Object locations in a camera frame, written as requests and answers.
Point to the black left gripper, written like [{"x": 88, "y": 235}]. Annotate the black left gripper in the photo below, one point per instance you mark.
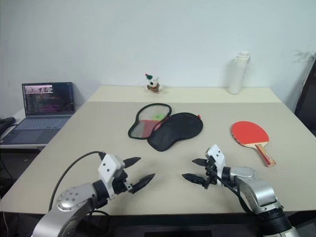
[{"x": 121, "y": 184}]

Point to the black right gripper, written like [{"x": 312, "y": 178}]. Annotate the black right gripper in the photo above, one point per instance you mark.
[{"x": 211, "y": 172}]

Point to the black mesh paddle case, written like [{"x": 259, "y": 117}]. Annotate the black mesh paddle case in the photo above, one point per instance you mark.
[{"x": 177, "y": 130}]

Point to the green zipper pull tag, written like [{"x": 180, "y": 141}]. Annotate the green zipper pull tag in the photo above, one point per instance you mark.
[{"x": 158, "y": 116}]

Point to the red table tennis paddle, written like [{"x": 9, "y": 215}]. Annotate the red table tennis paddle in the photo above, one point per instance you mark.
[{"x": 247, "y": 132}]

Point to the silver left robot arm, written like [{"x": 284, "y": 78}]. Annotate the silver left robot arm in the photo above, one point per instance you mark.
[{"x": 71, "y": 197}]

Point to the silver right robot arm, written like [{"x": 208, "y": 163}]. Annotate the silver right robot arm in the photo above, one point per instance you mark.
[{"x": 259, "y": 190}]

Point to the white plush dog toy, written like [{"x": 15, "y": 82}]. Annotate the white plush dog toy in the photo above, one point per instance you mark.
[{"x": 153, "y": 85}]

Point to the white water bottle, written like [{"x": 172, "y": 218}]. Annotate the white water bottle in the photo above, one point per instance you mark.
[{"x": 238, "y": 74}]

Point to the grey open laptop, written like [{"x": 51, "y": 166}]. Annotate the grey open laptop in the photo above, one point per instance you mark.
[{"x": 47, "y": 98}]

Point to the black office chair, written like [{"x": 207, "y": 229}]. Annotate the black office chair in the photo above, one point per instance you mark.
[{"x": 308, "y": 103}]

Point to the black bag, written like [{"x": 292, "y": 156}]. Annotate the black bag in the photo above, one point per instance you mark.
[{"x": 6, "y": 122}]

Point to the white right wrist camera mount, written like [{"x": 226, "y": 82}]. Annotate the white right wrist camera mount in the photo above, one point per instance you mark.
[{"x": 217, "y": 154}]

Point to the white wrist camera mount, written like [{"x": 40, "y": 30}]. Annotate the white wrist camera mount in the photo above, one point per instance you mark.
[
  {"x": 217, "y": 154},
  {"x": 108, "y": 168}
]

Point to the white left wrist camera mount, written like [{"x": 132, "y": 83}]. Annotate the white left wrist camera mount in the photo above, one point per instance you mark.
[{"x": 108, "y": 168}]

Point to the black table frame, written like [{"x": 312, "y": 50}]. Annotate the black table frame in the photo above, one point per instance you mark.
[{"x": 172, "y": 221}]

